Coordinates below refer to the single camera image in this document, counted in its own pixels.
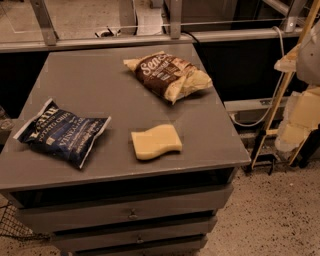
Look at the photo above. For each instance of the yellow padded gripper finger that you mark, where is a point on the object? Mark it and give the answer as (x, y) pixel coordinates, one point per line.
(301, 116)
(288, 62)

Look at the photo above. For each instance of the metal railing frame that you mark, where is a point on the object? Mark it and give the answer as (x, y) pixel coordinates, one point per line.
(43, 25)

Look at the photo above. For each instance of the grey drawer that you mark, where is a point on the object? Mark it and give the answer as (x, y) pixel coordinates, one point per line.
(152, 248)
(75, 216)
(136, 234)

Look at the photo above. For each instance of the yellow sponge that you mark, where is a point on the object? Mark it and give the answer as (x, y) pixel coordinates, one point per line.
(156, 141)

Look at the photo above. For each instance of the brown chip bag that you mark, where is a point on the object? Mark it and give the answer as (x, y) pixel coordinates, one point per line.
(168, 76)

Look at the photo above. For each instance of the top grey drawer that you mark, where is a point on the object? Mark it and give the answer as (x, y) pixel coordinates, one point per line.
(75, 216)

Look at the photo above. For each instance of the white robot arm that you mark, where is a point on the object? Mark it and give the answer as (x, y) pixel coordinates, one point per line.
(308, 59)

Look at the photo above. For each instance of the bottom grey drawer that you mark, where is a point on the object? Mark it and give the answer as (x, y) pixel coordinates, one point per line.
(152, 248)

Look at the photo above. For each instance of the yellow wooden stand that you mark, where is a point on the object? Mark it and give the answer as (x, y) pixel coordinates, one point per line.
(284, 81)

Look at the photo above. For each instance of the middle grey drawer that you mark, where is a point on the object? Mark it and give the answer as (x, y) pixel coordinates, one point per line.
(136, 234)

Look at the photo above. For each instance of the blue potato chip bag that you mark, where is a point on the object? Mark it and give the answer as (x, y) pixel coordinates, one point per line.
(59, 132)

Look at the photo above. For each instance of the wire mesh basket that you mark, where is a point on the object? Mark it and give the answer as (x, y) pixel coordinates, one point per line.
(11, 228)

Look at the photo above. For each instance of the grey metal box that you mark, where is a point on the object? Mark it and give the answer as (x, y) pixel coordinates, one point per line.
(248, 111)

